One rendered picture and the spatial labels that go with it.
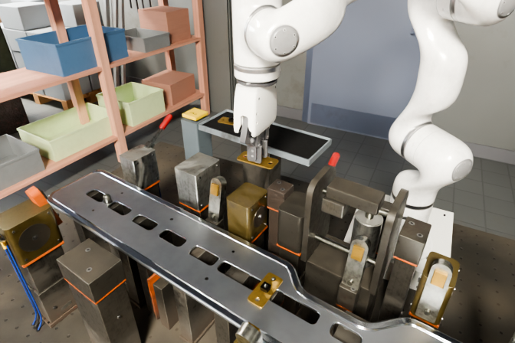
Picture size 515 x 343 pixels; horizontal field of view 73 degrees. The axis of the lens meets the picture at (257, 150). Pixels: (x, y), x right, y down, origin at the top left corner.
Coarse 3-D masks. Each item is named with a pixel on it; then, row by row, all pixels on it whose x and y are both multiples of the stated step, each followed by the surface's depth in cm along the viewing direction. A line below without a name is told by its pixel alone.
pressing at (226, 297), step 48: (144, 192) 102; (144, 240) 86; (192, 240) 86; (240, 240) 85; (192, 288) 74; (240, 288) 74; (288, 288) 74; (288, 336) 64; (384, 336) 64; (432, 336) 64
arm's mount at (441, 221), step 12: (432, 216) 124; (444, 216) 123; (432, 228) 119; (444, 228) 119; (348, 240) 116; (432, 240) 115; (444, 240) 114; (444, 252) 111; (420, 264) 107; (384, 276) 112; (420, 276) 105
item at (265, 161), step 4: (244, 152) 76; (240, 156) 75; (240, 160) 74; (244, 160) 73; (264, 160) 73; (268, 160) 73; (272, 160) 73; (276, 160) 73; (252, 164) 72; (256, 164) 72; (260, 164) 72; (264, 164) 72; (268, 164) 72; (272, 164) 72; (276, 164) 72; (268, 168) 71; (272, 168) 71
